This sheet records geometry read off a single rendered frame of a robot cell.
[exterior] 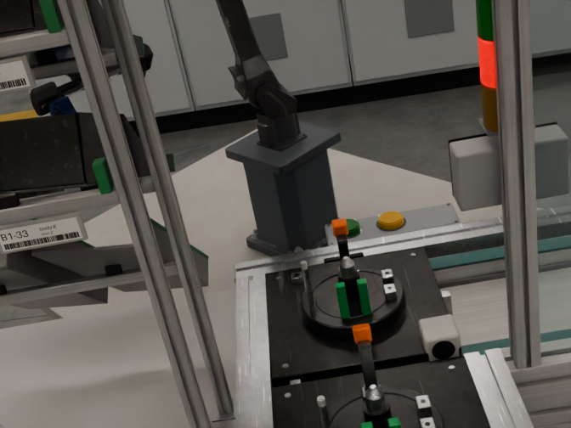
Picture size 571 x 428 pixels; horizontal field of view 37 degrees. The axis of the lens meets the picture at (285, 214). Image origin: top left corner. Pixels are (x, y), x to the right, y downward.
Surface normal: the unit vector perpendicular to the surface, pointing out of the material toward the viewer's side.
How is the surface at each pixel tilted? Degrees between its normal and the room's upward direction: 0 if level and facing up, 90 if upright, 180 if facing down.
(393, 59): 90
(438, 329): 0
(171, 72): 90
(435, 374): 0
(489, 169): 90
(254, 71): 60
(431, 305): 0
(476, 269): 90
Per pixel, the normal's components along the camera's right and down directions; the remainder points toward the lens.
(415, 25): -0.02, 0.50
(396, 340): -0.17, -0.85
